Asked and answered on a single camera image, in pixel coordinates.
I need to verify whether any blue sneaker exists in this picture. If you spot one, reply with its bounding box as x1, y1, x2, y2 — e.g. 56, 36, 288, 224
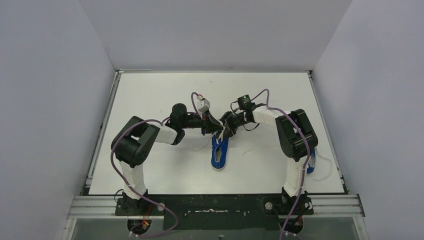
306, 149, 316, 175
211, 131, 230, 171

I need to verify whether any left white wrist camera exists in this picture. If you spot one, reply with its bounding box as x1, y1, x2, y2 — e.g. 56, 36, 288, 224
196, 96, 210, 114

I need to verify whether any aluminium frame rail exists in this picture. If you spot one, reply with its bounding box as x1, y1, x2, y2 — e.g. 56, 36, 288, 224
68, 194, 365, 219

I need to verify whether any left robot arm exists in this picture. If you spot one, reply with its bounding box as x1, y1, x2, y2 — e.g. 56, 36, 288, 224
110, 103, 229, 214

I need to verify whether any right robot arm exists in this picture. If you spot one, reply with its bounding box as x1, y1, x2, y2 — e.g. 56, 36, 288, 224
220, 95, 319, 216

